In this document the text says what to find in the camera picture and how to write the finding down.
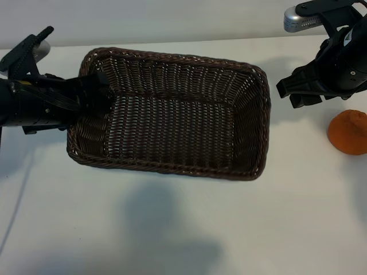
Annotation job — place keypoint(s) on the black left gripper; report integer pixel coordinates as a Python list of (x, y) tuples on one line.
[(37, 106)]

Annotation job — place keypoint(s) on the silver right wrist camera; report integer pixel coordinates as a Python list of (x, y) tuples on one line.
[(296, 18)]

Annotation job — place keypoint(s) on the orange fruit with knobbly stem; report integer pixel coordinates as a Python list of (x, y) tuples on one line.
[(348, 134)]

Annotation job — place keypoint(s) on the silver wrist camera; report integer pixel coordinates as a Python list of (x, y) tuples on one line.
[(23, 54), (296, 18)]

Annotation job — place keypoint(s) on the dark brown wicker basket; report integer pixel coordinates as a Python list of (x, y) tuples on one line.
[(177, 126)]

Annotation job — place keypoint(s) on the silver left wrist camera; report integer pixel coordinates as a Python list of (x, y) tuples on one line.
[(23, 54)]

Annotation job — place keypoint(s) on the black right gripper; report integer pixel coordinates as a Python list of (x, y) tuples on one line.
[(347, 66)]

